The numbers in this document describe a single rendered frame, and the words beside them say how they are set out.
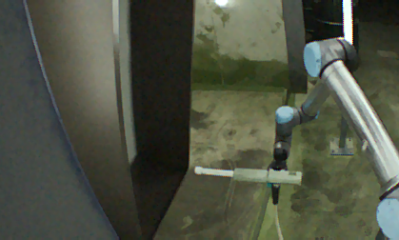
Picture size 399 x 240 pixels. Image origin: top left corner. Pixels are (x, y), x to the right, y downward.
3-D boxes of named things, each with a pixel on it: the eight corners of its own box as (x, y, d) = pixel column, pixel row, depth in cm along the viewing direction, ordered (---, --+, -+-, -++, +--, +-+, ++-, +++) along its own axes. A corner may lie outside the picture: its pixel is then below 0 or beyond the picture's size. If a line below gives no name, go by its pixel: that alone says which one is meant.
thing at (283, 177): (299, 199, 148) (302, 168, 135) (298, 208, 145) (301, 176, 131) (205, 192, 166) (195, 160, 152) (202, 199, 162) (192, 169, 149)
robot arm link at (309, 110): (357, 28, 105) (308, 104, 167) (334, 31, 103) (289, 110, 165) (372, 52, 101) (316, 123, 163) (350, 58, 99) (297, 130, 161)
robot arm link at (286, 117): (291, 102, 159) (290, 122, 166) (271, 108, 157) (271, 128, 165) (301, 112, 152) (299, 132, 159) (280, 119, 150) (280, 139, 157)
